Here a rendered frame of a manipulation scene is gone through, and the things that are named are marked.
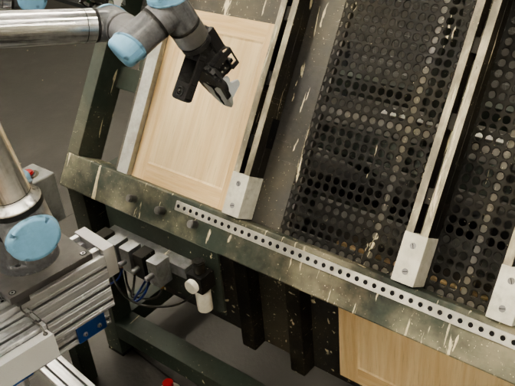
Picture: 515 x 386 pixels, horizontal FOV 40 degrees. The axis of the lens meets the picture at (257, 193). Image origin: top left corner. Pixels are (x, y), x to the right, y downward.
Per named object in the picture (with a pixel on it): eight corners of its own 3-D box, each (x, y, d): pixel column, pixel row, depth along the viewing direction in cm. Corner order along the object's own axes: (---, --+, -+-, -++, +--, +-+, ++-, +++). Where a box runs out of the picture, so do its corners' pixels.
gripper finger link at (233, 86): (250, 95, 173) (234, 69, 166) (236, 112, 171) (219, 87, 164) (241, 92, 175) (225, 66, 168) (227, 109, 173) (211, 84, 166)
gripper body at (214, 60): (241, 64, 166) (218, 27, 157) (219, 91, 164) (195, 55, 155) (219, 58, 171) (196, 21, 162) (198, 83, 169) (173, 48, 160)
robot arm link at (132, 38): (116, 60, 157) (152, 27, 159) (136, 74, 149) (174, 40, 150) (94, 33, 152) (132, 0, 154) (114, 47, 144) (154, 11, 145)
